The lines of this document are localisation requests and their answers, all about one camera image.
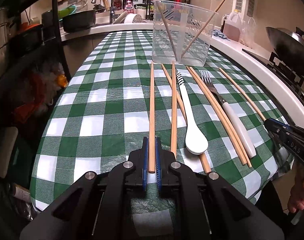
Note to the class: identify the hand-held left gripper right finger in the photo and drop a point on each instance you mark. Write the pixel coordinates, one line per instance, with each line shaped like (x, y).
(158, 160)

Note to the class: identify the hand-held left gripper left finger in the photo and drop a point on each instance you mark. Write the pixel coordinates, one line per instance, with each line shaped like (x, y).
(145, 155)

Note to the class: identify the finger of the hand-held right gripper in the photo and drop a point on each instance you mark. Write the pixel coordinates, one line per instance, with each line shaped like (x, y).
(274, 127)

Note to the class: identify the wooden chopstick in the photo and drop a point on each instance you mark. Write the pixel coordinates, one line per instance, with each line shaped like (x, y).
(234, 143)
(152, 105)
(204, 26)
(167, 77)
(238, 142)
(166, 30)
(173, 105)
(242, 93)

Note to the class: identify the clear plastic container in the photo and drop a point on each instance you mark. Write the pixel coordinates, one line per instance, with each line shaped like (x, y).
(187, 12)

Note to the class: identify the person's right hand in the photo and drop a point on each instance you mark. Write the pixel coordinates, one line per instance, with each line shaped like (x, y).
(298, 195)

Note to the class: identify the black gas stove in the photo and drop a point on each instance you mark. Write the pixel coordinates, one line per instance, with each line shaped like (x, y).
(287, 72)

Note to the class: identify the green checked tablecloth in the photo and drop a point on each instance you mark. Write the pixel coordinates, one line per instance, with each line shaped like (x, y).
(104, 105)

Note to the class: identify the metal wok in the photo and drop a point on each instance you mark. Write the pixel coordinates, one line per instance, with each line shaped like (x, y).
(287, 45)

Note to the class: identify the clear plastic bottle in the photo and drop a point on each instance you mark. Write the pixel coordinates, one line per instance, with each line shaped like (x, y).
(248, 33)

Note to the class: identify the oil jug with yellow cap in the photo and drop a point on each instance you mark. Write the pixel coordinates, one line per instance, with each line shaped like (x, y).
(232, 30)

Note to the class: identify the blue patterned cloth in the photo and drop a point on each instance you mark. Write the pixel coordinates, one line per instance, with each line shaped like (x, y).
(219, 35)

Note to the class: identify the white colander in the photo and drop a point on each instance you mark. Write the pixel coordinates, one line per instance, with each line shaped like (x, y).
(134, 18)

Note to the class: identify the white jar with green lid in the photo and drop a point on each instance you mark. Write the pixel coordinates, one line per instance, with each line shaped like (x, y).
(141, 11)

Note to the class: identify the black cooking pot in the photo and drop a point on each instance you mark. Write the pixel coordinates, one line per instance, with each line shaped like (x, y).
(79, 21)

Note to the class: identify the pink dish soap bottle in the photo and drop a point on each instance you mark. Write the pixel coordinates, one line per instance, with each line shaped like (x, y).
(129, 6)

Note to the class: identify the red jar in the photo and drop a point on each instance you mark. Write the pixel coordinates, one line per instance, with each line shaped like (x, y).
(117, 3)

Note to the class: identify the green and blue bowls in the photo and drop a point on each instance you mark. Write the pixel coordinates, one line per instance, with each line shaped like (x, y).
(67, 11)

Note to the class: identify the black shelf rack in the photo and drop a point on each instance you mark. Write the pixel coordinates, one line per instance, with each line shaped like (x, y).
(55, 17)

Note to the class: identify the orange pot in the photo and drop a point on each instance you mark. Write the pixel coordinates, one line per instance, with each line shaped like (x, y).
(31, 27)

